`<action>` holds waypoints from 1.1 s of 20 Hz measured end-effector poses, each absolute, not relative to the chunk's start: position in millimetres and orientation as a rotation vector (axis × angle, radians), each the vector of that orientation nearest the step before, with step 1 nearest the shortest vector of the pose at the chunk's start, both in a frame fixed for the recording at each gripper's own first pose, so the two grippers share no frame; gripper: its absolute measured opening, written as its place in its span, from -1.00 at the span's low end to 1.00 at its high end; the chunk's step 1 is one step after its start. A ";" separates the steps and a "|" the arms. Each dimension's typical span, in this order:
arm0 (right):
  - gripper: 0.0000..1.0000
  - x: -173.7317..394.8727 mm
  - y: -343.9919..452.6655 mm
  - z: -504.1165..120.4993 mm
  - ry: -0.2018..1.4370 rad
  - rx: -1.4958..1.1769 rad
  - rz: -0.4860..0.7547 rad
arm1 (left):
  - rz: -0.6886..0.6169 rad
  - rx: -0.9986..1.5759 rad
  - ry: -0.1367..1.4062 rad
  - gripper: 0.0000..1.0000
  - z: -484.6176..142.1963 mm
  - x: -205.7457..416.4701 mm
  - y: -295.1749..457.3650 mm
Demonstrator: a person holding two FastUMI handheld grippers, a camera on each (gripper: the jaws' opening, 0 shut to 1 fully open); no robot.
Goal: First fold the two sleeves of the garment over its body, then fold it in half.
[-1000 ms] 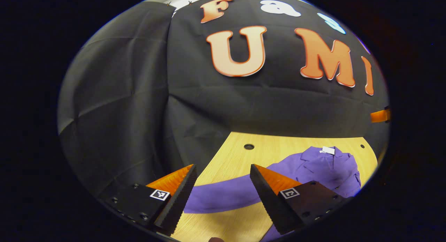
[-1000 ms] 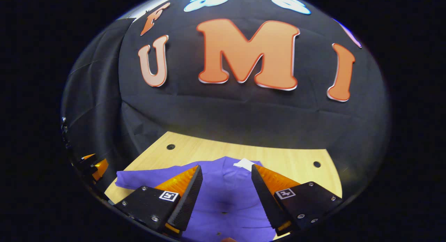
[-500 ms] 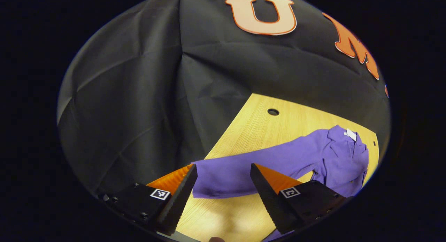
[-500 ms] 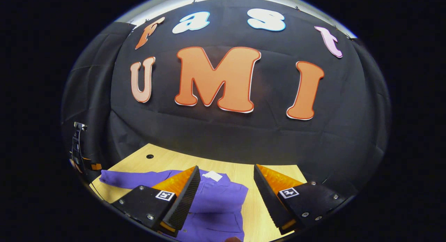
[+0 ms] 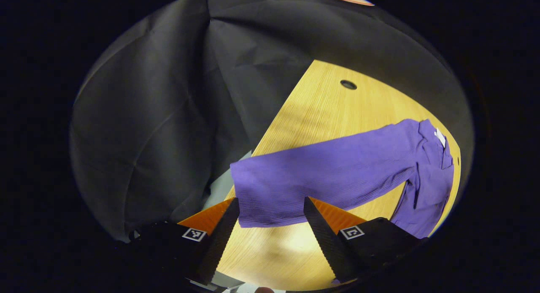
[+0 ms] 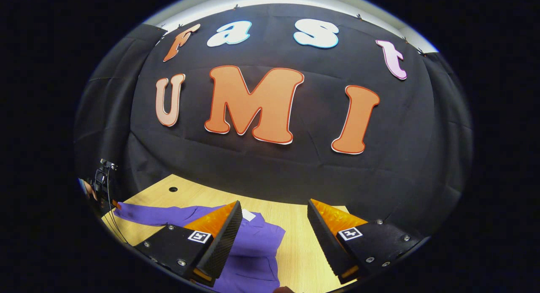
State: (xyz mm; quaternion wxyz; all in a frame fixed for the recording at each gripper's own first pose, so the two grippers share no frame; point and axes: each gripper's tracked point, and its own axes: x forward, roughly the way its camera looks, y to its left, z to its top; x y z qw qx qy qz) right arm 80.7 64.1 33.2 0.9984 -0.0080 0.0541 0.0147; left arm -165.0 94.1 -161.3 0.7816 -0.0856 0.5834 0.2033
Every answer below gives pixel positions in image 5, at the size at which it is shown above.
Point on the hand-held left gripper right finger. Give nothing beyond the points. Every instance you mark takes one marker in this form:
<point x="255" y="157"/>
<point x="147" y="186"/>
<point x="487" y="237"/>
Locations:
<point x="325" y="242"/>

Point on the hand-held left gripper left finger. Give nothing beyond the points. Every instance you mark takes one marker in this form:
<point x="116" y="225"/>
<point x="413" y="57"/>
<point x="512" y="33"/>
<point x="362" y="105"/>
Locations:
<point x="219" y="242"/>

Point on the purple button shirt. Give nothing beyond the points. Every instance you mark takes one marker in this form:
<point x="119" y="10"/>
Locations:
<point x="329" y="170"/>

